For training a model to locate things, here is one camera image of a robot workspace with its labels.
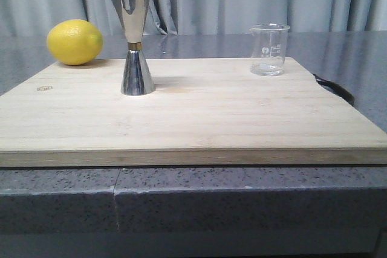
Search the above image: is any clear glass beaker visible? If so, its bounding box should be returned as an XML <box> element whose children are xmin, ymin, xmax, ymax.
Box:
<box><xmin>249</xmin><ymin>23</ymin><xmax>290</xmax><ymax>76</ymax></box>

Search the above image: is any steel double jigger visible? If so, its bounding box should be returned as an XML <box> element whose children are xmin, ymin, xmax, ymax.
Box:
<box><xmin>111</xmin><ymin>0</ymin><xmax>155</xmax><ymax>96</ymax></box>

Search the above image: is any wooden cutting board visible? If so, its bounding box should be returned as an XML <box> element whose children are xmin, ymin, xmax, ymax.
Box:
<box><xmin>1</xmin><ymin>58</ymin><xmax>386</xmax><ymax>167</ymax></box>

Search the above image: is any yellow lemon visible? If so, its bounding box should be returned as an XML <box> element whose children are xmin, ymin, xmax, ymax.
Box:
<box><xmin>46</xmin><ymin>19</ymin><xmax>103</xmax><ymax>65</ymax></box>

